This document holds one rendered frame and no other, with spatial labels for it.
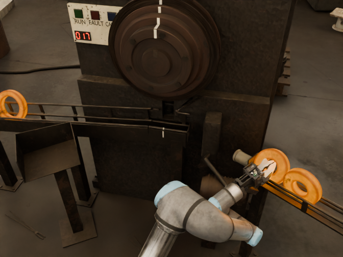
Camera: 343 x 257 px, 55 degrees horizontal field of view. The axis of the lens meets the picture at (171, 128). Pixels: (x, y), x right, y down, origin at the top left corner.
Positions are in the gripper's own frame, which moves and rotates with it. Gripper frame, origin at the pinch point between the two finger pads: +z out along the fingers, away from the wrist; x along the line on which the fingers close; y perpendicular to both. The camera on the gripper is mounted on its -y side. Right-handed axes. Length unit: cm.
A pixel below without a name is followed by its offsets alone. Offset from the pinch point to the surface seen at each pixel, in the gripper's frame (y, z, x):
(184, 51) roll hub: 49, -11, 36
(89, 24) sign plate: 48, -29, 87
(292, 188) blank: -0.6, -2.6, -12.9
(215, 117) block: 7.5, -4.6, 32.1
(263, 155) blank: 1.5, -0.6, 5.2
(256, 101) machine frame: 10.1, 13.6, 24.4
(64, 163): 6, -74, 62
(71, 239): -49, -99, 60
